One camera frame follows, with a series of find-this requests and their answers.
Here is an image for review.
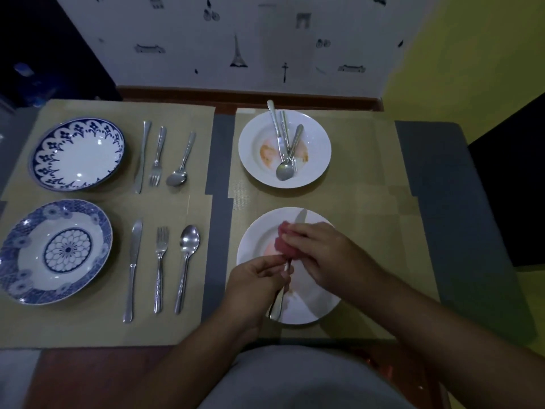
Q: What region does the steel fork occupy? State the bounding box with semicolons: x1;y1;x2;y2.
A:
153;227;170;315
280;110;295;162
149;126;167;187

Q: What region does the steel knife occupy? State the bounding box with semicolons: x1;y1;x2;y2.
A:
135;120;152;195
123;219;144;323
267;99;287;162
269;208;308;322

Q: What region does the person's left hand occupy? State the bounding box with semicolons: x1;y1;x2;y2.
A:
221;254;292;333

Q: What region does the person's right hand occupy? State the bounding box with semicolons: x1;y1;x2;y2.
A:
280;221;384;299

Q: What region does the person's right forearm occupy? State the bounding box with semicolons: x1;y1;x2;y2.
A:
349;272;545;409

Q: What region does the beige woven placemat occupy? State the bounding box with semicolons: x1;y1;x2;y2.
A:
0;193;213;350
228;108;420;201
0;99;216;201
224;185;442;341

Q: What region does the brown wooden baseboard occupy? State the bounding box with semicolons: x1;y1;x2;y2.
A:
117;85;384;112

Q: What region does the steel spoon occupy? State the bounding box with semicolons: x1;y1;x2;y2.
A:
174;224;201;316
166;131;198;187
275;124;304;182

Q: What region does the person's grey shirt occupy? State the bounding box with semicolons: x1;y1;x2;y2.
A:
198;345;416;409

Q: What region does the blue geometric rim plate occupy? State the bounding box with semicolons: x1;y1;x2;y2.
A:
0;199;114;306

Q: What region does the brown wooden seat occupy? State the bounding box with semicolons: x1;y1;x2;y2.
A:
23;347;171;409

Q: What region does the blue floral rim plate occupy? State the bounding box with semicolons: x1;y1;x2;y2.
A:
28;118;127;192

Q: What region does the black furniture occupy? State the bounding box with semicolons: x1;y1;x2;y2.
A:
468;92;545;269

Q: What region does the person's left forearm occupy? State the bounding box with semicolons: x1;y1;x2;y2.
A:
123;310;256;409

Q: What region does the white plate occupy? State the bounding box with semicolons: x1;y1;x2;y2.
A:
236;207;342;325
237;109;333;189

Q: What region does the red cleaning cloth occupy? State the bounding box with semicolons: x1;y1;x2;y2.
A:
274;221;316;260

